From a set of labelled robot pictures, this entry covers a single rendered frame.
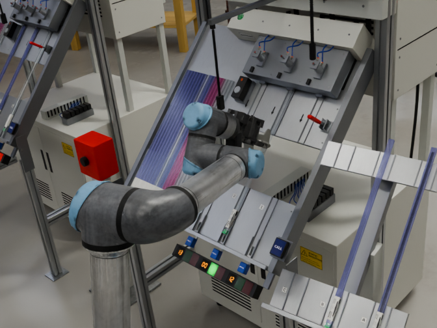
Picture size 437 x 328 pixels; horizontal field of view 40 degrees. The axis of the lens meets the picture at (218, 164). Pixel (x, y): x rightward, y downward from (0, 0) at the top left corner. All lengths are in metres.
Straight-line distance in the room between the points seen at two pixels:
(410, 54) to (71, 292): 1.84
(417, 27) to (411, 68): 0.13
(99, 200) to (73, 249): 1.99
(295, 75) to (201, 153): 0.44
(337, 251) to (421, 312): 0.79
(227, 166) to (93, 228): 0.36
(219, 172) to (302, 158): 1.10
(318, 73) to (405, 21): 0.35
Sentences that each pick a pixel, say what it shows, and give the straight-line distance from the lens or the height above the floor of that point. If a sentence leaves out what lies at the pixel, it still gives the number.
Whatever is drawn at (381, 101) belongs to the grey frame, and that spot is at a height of 1.05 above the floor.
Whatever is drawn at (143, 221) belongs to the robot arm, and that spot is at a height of 1.15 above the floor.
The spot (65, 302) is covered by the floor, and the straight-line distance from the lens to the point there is 2.93.
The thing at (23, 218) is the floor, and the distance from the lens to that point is 3.64.
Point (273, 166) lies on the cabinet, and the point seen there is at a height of 0.62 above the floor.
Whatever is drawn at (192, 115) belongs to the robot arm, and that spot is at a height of 1.17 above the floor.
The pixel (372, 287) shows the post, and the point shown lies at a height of 0.71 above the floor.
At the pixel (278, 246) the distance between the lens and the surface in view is 1.70.
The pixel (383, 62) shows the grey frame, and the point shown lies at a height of 1.18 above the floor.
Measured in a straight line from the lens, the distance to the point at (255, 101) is 1.97.
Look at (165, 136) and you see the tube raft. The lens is 2.12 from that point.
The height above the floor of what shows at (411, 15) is 1.26.
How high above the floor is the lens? 1.81
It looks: 28 degrees down
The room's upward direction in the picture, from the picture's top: 6 degrees counter-clockwise
